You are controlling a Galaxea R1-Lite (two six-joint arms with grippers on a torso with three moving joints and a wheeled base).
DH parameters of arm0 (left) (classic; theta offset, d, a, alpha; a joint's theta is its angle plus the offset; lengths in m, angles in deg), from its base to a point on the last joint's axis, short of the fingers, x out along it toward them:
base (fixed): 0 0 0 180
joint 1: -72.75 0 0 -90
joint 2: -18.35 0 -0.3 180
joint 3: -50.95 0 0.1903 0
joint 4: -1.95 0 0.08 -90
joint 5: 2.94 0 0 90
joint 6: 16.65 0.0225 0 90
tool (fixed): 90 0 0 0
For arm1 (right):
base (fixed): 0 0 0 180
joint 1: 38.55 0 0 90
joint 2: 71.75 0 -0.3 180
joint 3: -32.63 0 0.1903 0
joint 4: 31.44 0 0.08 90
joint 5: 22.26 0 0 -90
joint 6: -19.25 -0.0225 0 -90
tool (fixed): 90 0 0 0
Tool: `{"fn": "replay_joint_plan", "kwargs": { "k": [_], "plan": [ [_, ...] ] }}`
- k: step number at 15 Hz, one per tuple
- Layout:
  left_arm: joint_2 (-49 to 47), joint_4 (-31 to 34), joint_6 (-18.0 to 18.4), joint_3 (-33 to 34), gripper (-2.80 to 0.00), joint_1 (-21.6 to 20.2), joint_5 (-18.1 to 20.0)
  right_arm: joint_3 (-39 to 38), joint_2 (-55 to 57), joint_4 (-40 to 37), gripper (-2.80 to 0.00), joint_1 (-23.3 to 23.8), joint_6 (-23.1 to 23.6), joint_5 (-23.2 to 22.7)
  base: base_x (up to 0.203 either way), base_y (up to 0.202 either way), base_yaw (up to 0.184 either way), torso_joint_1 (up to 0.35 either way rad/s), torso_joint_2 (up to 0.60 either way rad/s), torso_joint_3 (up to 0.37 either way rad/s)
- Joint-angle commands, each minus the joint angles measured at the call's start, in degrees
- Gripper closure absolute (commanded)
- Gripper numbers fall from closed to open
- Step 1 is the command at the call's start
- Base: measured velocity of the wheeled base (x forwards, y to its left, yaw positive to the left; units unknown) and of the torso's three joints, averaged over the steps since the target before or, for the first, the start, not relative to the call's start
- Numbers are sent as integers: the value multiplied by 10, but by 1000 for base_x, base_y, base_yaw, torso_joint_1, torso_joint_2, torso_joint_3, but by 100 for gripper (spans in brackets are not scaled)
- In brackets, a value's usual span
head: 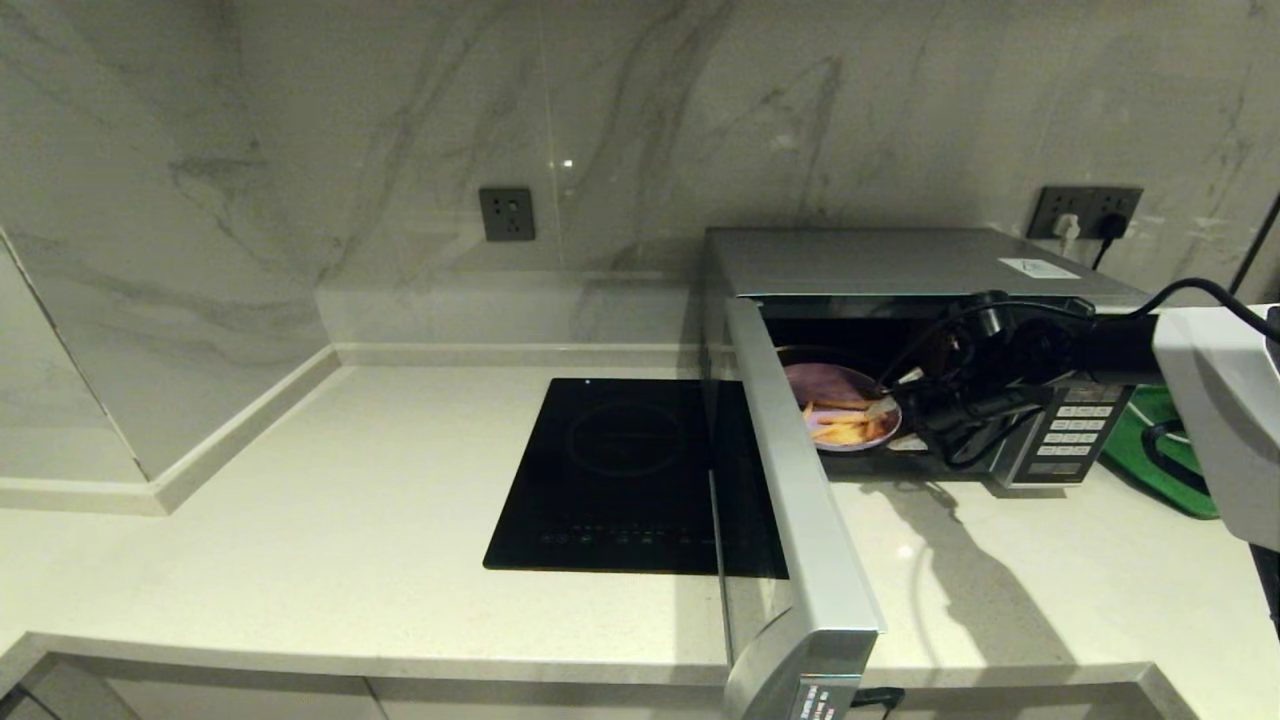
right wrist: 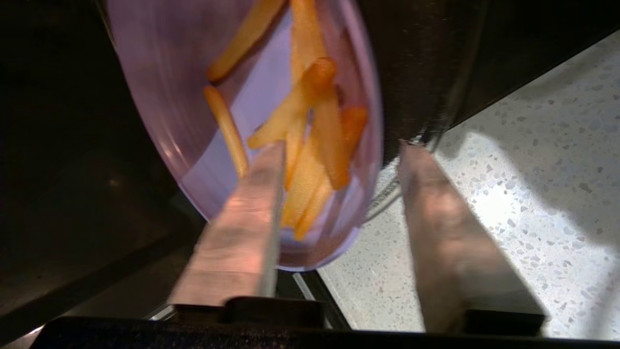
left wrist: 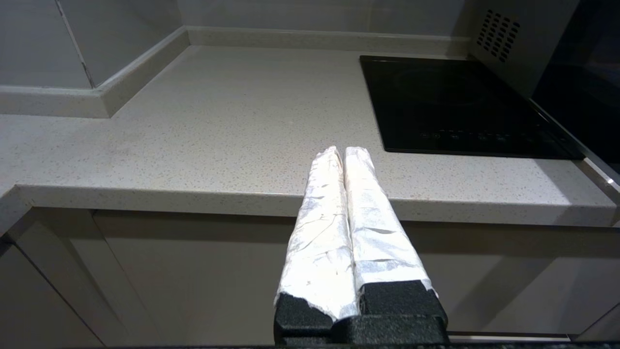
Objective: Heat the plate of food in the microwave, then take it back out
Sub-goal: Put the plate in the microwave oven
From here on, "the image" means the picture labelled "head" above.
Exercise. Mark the green plastic tray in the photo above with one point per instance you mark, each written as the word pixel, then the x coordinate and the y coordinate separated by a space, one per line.
pixel 1125 450

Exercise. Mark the silver Panasonic microwave oven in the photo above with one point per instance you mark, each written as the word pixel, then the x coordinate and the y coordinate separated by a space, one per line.
pixel 880 258

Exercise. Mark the white power plug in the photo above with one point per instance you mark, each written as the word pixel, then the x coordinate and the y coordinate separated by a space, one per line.
pixel 1066 229

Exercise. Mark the grey single wall socket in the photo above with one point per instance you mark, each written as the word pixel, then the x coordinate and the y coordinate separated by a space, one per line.
pixel 507 214

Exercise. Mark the black power plug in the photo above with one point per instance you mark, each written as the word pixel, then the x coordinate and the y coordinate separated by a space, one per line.
pixel 1111 224

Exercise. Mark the purple plastic plate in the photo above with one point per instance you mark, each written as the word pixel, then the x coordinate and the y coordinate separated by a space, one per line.
pixel 825 382

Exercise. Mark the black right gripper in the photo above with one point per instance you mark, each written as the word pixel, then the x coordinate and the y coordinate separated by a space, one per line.
pixel 970 415

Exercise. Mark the black induction cooktop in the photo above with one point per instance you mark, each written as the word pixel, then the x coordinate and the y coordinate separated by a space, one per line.
pixel 600 480

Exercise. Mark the grey cabinet front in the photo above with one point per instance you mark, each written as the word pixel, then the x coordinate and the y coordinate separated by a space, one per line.
pixel 200 695
pixel 550 702
pixel 1020 704

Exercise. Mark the silver microwave door dark window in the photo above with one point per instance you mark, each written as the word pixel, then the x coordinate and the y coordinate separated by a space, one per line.
pixel 800 500

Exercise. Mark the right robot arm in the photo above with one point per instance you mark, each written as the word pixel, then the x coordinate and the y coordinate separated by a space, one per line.
pixel 1215 420

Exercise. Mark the grey double wall socket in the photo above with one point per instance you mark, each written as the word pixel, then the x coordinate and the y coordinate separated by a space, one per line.
pixel 1085 200

